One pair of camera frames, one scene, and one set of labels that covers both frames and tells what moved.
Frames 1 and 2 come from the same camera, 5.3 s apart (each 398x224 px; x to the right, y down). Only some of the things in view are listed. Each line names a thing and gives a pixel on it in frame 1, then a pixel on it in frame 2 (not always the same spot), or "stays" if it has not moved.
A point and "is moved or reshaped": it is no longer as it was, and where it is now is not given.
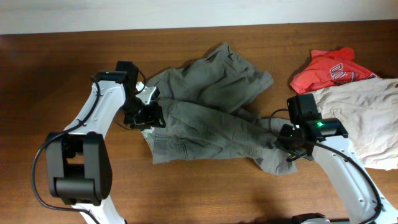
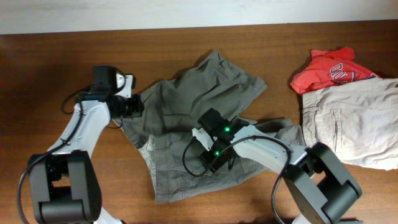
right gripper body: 290,145 to 209,157
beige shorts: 369,111 stays
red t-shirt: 327,68 stays
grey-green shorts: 209,110 is moved or reshaped
